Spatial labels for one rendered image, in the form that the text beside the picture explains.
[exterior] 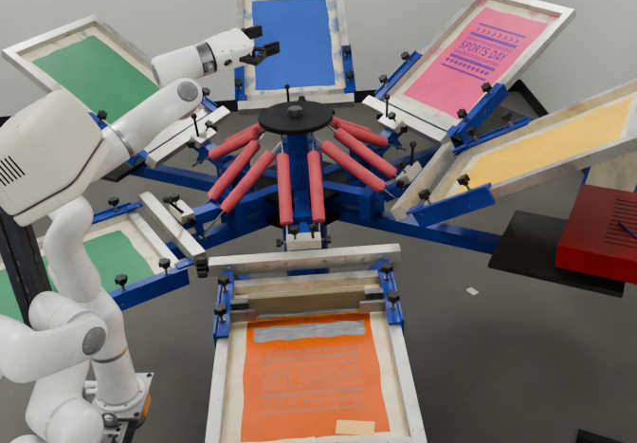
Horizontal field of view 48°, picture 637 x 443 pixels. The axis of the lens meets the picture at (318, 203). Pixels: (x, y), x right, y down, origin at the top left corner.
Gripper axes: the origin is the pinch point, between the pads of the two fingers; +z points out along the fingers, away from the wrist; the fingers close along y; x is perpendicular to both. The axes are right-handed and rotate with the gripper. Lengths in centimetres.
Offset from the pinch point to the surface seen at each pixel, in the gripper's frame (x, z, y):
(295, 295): 91, -1, -6
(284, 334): 99, -9, -12
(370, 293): 95, 22, -15
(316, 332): 98, 0, -17
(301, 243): 96, 15, 18
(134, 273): 109, -41, 48
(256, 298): 91, -12, 0
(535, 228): 110, 102, -11
